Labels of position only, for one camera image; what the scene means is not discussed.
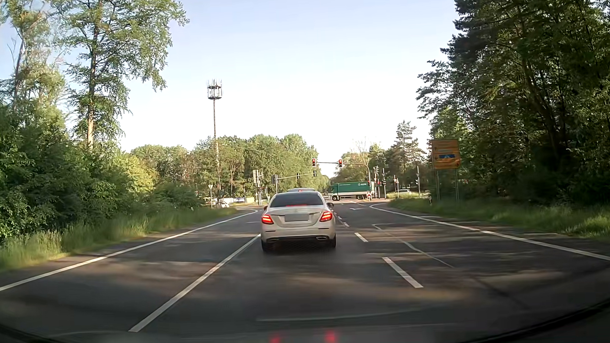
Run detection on green lorry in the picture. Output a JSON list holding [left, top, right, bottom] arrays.
[[329, 181, 373, 202]]

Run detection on white saloon car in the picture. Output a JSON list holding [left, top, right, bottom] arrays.
[[258, 190, 338, 254]]

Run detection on trees behind junction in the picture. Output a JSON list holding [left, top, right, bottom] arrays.
[[129, 131, 332, 203]]

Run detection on tall radio mast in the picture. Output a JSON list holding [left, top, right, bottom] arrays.
[[207, 79, 228, 197]]

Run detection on grey asphalt road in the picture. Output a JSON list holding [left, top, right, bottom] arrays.
[[0, 187, 610, 343]]

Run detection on yellow direction road sign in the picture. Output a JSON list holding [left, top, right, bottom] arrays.
[[430, 137, 463, 203]]

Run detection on road markings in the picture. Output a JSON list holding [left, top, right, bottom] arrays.
[[0, 189, 610, 339]]

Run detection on car's own bonnet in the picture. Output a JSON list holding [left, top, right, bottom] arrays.
[[0, 286, 610, 343]]

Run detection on grass verge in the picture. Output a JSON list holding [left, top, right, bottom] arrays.
[[388, 186, 610, 251], [0, 205, 240, 274]]

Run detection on wood of dark trees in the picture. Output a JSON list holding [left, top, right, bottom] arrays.
[[412, 0, 610, 213]]

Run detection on wood of green trees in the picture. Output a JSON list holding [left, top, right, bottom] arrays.
[[0, 0, 201, 247]]

